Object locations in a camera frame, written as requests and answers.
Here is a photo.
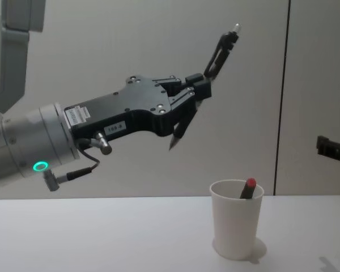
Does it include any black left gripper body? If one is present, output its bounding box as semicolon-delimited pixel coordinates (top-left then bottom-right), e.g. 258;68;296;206
63;74;176;142

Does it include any thin dark cable silver plug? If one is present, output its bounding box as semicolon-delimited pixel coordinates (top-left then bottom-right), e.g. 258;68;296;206
43;131;113;193

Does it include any white plastic cup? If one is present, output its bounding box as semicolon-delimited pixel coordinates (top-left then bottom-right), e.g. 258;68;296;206
209;178;265;260

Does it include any black pen with red cap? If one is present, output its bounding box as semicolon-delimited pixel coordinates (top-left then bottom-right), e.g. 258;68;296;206
239;177;257;201

